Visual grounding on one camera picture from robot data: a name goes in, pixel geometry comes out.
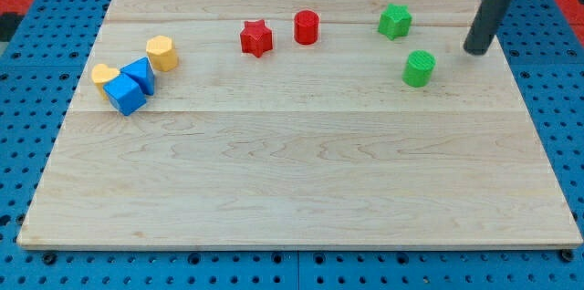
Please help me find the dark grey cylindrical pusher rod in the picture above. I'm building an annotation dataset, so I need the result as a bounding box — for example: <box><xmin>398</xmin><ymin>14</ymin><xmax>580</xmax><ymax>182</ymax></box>
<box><xmin>463</xmin><ymin>0</ymin><xmax>512</xmax><ymax>56</ymax></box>

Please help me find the green star block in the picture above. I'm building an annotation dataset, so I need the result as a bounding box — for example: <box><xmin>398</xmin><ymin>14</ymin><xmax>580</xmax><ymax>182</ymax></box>
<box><xmin>378</xmin><ymin>4</ymin><xmax>412</xmax><ymax>40</ymax></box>

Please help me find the red star block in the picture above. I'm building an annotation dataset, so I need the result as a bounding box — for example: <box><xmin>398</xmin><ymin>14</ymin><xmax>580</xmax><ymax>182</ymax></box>
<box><xmin>240</xmin><ymin>19</ymin><xmax>273</xmax><ymax>57</ymax></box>

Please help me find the green cylinder block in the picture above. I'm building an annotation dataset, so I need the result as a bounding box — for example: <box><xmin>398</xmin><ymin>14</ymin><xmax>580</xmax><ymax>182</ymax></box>
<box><xmin>401</xmin><ymin>50</ymin><xmax>436</xmax><ymax>88</ymax></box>

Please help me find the red cylinder block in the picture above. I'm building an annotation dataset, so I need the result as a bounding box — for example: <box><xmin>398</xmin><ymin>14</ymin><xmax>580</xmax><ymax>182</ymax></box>
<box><xmin>294</xmin><ymin>10</ymin><xmax>319</xmax><ymax>45</ymax></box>

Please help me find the wooden board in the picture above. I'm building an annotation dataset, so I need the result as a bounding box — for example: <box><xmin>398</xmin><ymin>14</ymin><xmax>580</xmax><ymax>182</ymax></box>
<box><xmin>17</xmin><ymin>0</ymin><xmax>582</xmax><ymax>251</ymax></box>

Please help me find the yellow octagon block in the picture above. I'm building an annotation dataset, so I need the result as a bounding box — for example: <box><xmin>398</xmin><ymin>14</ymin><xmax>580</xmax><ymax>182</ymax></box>
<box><xmin>146</xmin><ymin>36</ymin><xmax>179</xmax><ymax>72</ymax></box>

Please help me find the blue triangle block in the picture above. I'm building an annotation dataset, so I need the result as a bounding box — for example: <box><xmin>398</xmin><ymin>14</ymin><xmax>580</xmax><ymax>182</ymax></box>
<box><xmin>120</xmin><ymin>57</ymin><xmax>155</xmax><ymax>96</ymax></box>

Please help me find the blue cube block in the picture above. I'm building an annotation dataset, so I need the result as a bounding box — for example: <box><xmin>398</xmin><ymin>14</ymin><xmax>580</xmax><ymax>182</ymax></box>
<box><xmin>103</xmin><ymin>74</ymin><xmax>146</xmax><ymax>116</ymax></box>

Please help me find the yellow heart block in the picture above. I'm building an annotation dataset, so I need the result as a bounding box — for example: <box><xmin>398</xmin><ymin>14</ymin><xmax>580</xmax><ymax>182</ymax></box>
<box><xmin>90</xmin><ymin>64</ymin><xmax>120</xmax><ymax>99</ymax></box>

